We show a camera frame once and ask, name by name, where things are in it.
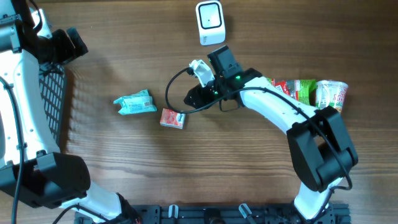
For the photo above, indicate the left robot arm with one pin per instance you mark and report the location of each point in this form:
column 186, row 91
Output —
column 33, row 169

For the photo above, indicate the green gummy candy bag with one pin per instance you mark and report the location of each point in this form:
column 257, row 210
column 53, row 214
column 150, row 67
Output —
column 300, row 90

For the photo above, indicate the white barcode scanner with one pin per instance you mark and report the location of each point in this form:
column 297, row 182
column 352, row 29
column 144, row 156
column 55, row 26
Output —
column 210, row 20

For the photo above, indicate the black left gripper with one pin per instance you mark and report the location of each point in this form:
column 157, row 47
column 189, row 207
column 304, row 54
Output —
column 69, row 52

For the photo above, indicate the red small box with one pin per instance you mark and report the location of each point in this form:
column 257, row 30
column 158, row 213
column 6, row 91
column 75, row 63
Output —
column 170, row 118

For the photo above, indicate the red snack stick packet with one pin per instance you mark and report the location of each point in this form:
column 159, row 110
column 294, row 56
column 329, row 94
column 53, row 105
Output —
column 283, row 85

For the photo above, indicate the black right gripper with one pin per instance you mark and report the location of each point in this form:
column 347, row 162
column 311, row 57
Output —
column 198, row 96

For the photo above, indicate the teal tissue pack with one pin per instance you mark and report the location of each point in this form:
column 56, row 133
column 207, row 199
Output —
column 140, row 102

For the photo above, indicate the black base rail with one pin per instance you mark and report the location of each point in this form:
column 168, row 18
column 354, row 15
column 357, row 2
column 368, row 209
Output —
column 334, row 213

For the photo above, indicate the instant noodle cup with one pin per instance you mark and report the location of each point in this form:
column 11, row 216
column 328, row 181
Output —
column 330, row 93

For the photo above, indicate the grey plastic basket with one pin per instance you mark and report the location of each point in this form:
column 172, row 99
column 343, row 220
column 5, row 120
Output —
column 52, row 84

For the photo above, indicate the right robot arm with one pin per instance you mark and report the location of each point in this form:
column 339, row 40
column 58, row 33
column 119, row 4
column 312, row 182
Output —
column 321, row 148

